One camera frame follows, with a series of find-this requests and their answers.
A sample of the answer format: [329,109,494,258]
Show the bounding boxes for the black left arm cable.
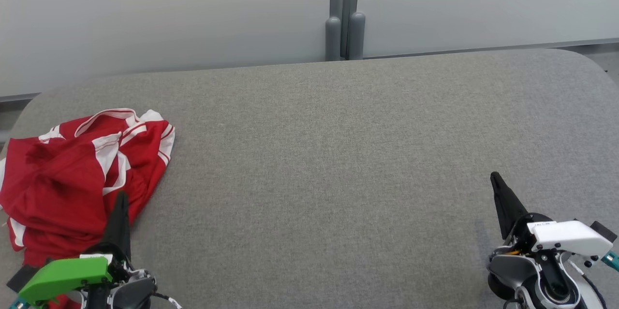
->
[154,291,183,309]

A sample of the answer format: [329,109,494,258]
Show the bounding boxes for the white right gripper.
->
[490,172,614,257]

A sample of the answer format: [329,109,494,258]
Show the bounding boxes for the grey fabric sofa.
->
[0,48,619,309]

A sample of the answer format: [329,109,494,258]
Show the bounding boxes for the red white sports shorts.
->
[0,137,121,309]

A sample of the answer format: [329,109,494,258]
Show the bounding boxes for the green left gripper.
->
[18,191,135,309]

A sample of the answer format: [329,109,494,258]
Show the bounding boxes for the red white jersey shirt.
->
[38,108,176,232]

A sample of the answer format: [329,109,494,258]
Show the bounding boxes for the grey partition base rail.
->
[363,37,619,59]
[0,59,329,103]

